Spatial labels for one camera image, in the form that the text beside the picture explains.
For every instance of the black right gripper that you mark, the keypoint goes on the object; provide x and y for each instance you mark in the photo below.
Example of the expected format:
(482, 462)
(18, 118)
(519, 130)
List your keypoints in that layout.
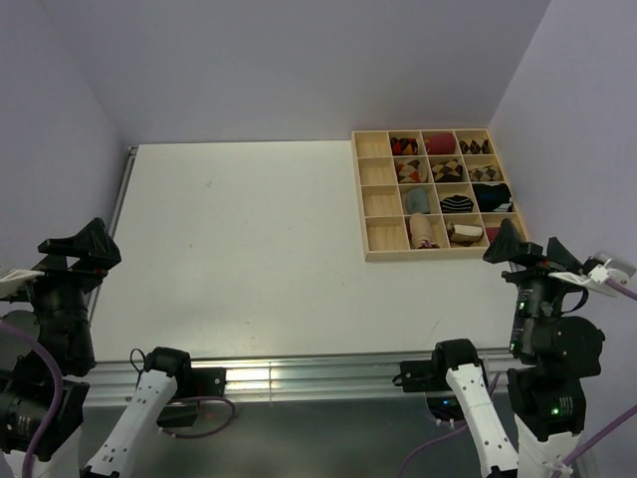
(510, 242)

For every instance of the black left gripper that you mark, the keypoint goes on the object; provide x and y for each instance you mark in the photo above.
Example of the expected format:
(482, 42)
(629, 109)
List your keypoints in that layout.
(93, 244)

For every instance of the tan sock with purple stripes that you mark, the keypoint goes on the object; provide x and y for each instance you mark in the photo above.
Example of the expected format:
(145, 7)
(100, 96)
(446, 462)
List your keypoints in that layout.
(421, 232)

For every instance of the tan orange argyle sock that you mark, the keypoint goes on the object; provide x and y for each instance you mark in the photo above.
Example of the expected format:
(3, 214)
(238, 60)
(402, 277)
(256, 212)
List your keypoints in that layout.
(410, 170)

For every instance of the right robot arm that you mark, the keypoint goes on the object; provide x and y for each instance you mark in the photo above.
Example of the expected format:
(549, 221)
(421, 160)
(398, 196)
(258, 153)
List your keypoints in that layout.
(557, 349)

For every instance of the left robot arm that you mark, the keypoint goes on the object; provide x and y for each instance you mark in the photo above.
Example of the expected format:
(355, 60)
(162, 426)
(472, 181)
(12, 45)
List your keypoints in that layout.
(43, 395)

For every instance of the magenta purple rolled sock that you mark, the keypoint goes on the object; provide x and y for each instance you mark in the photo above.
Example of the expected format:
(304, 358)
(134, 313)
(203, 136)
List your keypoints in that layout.
(492, 233)

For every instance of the black blue rolled sock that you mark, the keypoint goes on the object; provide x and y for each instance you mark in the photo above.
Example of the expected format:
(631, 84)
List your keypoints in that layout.
(493, 197)

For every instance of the beige rolled sock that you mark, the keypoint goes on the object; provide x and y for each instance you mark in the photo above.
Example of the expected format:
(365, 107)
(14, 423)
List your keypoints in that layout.
(464, 233)

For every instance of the black white striped rolled sock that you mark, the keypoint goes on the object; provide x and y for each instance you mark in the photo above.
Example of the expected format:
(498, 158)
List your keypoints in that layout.
(457, 204)

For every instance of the grey brown argyle rolled sock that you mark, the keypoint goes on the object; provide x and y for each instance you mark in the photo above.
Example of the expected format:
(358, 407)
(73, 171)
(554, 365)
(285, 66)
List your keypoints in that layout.
(489, 173)

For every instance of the brown tan argyle rolled sock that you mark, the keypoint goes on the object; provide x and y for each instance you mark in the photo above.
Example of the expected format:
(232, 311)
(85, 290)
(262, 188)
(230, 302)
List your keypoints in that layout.
(447, 171)

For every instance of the brown white argyle rolled sock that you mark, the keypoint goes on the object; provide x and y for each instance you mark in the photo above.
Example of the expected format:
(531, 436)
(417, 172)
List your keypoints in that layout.
(475, 146)

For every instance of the wooden compartment tray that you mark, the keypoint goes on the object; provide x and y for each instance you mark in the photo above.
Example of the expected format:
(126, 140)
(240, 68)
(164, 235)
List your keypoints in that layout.
(381, 199)

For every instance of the crimson rolled sock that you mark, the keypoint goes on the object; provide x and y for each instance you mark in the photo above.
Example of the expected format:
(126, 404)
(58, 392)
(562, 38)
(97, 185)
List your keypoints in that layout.
(441, 143)

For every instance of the red orange argyle rolled sock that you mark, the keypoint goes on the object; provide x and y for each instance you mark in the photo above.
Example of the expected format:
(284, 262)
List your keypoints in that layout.
(404, 145)

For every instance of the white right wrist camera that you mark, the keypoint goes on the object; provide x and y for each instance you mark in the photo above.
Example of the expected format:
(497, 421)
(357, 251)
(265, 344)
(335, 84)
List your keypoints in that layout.
(602, 273)

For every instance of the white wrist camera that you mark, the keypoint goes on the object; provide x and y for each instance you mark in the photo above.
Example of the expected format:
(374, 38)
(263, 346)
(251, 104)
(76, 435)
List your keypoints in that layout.
(602, 273)
(13, 280)

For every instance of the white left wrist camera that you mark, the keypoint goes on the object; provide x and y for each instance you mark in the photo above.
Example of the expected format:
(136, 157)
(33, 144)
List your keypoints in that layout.
(13, 280)

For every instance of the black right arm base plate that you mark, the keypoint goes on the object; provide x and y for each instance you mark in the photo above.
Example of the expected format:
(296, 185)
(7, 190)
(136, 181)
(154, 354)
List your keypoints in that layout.
(423, 376)

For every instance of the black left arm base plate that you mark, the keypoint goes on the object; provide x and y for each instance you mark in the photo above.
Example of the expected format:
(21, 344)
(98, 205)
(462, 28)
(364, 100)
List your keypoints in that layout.
(203, 381)

